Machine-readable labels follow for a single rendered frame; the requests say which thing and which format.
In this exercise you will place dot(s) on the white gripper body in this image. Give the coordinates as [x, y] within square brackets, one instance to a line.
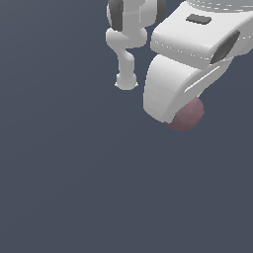
[163, 89]

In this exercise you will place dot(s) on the pink sphere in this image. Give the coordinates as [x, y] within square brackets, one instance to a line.
[189, 115]

